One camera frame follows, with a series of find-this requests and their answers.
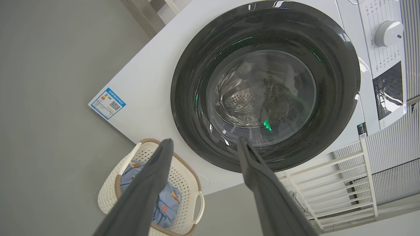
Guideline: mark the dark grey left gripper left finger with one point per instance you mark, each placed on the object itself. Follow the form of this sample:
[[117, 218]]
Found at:
[[141, 196]]

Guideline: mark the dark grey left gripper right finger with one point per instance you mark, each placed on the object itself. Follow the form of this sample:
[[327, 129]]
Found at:
[[272, 200]]

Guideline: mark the blue bear print garment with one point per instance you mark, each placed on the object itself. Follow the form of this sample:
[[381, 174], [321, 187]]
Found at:
[[167, 205], [129, 178]]

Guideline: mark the black rimmed glass washer door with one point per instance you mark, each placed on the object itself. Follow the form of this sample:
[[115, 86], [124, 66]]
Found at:
[[190, 82]]

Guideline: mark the black energy label sticker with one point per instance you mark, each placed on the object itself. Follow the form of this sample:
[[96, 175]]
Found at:
[[361, 129]]

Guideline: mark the white washing machine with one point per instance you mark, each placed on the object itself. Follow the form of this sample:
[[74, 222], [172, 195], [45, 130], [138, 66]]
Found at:
[[147, 82]]

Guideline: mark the black washing machine display panel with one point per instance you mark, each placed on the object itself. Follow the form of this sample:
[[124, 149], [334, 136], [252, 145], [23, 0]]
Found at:
[[388, 88]]

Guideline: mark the cream perforated laundry basket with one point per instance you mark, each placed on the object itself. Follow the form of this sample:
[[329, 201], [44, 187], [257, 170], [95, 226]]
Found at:
[[183, 177]]

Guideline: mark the round white filter cover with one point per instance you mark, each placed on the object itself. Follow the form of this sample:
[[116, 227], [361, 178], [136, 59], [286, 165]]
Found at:
[[204, 181]]

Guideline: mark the white slatted rack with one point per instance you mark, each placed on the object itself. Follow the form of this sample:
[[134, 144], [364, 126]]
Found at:
[[368, 177]]

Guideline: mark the blue white energy label sticker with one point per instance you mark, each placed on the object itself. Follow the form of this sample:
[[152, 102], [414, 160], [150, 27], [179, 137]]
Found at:
[[107, 103]]

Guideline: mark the white round control knob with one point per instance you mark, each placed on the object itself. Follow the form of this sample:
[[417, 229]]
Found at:
[[387, 33]]

